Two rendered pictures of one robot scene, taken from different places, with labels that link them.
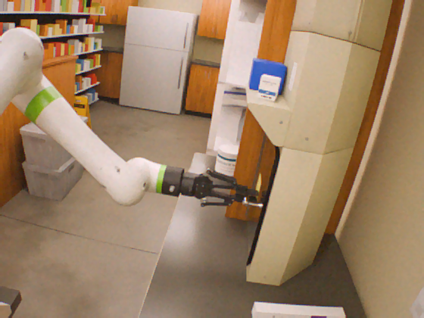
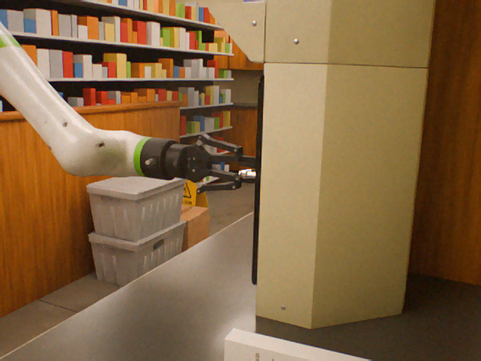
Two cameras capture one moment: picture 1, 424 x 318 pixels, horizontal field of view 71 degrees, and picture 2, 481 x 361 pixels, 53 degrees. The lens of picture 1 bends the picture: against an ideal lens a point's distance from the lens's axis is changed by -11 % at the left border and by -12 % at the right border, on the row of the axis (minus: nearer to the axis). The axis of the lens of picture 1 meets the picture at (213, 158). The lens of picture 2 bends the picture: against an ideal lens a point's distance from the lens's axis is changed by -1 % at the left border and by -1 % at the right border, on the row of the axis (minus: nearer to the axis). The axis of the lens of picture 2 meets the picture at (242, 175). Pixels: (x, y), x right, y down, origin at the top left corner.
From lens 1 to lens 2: 0.58 m
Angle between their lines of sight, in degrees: 26
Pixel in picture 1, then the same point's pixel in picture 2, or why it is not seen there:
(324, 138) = (323, 35)
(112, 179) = (56, 133)
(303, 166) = (301, 89)
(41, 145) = (114, 208)
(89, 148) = (36, 99)
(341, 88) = not seen: outside the picture
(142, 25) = not seen: hidden behind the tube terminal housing
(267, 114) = (235, 16)
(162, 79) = not seen: hidden behind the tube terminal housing
